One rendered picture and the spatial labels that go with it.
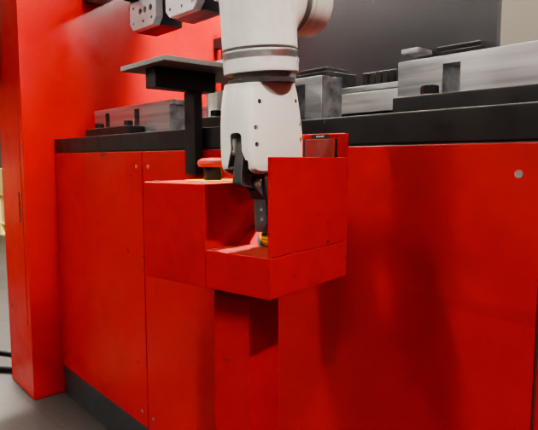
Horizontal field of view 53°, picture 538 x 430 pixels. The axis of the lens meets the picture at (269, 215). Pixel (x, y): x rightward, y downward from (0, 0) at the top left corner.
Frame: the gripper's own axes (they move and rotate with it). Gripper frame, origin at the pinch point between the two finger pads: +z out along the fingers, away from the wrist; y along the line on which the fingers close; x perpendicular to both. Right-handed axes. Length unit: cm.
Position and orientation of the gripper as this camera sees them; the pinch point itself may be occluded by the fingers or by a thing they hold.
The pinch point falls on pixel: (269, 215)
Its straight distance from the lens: 63.4
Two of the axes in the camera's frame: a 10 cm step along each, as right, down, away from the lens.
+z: 0.5, 9.8, 1.7
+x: 7.9, 0.6, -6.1
